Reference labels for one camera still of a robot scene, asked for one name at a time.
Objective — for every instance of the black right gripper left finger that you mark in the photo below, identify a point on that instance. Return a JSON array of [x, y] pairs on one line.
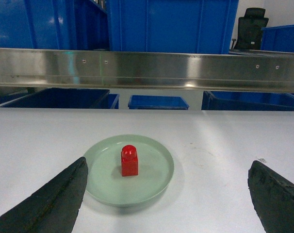
[[53, 208]]

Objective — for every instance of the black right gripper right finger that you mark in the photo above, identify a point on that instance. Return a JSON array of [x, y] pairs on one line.
[[273, 198]]

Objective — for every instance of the red toy block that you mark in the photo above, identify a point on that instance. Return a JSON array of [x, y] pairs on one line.
[[129, 161]]

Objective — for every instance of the green round plate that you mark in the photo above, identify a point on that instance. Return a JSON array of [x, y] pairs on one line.
[[107, 185]]

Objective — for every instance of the blue bin lower left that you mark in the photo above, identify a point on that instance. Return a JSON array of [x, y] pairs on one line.
[[59, 98]]

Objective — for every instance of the blue bin lower right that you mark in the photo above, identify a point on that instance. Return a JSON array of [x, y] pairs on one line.
[[247, 101]]

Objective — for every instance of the small blue bin centre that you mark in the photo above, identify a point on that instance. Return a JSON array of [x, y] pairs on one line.
[[145, 102]]

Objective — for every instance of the blue bin far right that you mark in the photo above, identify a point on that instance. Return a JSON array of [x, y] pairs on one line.
[[279, 38]]

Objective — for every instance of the black office chair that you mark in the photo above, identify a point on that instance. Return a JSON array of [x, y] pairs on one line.
[[249, 29]]

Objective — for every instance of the large blue bin upper left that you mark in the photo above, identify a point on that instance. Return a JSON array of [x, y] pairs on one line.
[[53, 25]]

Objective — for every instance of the large blue bin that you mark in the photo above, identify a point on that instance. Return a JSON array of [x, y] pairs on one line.
[[53, 25], [174, 26]]

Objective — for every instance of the large blue bin upper centre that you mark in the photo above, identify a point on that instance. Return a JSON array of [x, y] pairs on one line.
[[174, 26]]

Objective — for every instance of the stainless steel rack rail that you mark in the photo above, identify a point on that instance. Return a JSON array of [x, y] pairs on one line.
[[240, 70]]

